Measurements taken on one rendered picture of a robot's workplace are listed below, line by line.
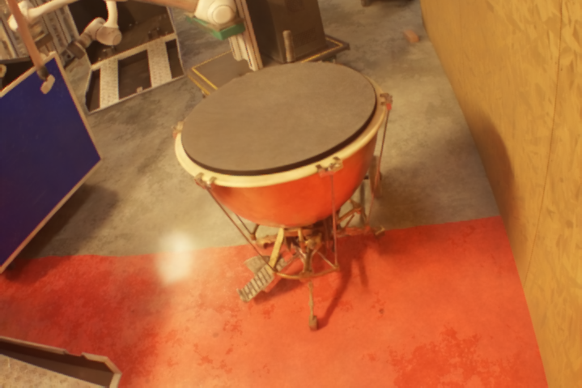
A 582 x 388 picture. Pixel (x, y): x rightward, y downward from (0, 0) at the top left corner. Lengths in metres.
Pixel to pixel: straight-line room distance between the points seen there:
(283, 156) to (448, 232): 1.04
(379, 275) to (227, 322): 0.66
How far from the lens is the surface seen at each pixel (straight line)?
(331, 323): 1.93
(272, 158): 1.38
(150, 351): 2.11
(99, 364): 2.09
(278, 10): 2.93
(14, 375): 2.31
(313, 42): 3.10
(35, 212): 2.84
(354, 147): 1.39
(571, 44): 1.26
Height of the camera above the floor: 1.59
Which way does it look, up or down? 38 degrees down
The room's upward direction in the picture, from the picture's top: 15 degrees counter-clockwise
